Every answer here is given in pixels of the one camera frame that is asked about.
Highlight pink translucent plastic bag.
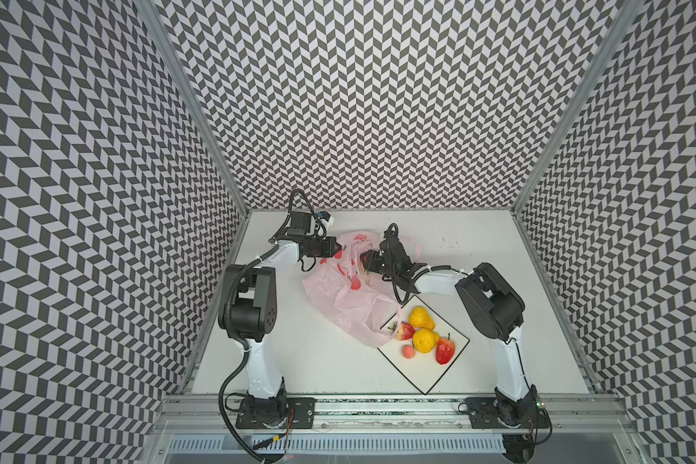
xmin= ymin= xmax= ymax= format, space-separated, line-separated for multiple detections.
xmin=304 ymin=230 xmax=400 ymax=348

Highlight yellow fake lemon with stem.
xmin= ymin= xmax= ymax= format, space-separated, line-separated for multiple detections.
xmin=407 ymin=307 xmax=435 ymax=332

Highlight red fake strawberry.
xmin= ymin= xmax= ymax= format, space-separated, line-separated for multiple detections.
xmin=391 ymin=321 xmax=416 ymax=341

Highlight yellow fake citrus fruit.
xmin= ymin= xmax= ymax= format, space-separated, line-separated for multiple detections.
xmin=413 ymin=329 xmax=440 ymax=354

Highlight small pink fake peach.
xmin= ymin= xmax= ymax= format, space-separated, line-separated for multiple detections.
xmin=401 ymin=345 xmax=416 ymax=359

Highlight red yellow fake pear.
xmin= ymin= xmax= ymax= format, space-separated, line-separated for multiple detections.
xmin=435 ymin=334 xmax=456 ymax=365

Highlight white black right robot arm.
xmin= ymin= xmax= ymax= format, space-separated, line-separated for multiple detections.
xmin=360 ymin=237 xmax=552 ymax=432

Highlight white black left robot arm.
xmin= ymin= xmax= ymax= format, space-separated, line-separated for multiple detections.
xmin=218 ymin=189 xmax=341 ymax=428

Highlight white square mat black border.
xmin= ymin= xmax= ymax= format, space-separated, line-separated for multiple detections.
xmin=379 ymin=296 xmax=469 ymax=394

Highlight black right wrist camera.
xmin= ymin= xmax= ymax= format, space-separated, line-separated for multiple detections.
xmin=384 ymin=222 xmax=399 ymax=241

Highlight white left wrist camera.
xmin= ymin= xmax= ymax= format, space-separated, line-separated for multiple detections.
xmin=317 ymin=211 xmax=334 ymax=229

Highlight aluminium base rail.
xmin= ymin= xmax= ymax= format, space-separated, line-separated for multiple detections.
xmin=151 ymin=394 xmax=637 ymax=434

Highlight aluminium corner post left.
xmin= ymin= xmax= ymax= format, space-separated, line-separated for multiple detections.
xmin=135 ymin=0 xmax=249 ymax=216

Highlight aluminium corner post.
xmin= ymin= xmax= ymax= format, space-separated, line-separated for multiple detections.
xmin=135 ymin=0 xmax=249 ymax=216
xmin=512 ymin=0 xmax=644 ymax=217

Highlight aluminium corner post right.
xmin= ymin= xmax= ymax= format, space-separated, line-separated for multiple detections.
xmin=512 ymin=0 xmax=644 ymax=217

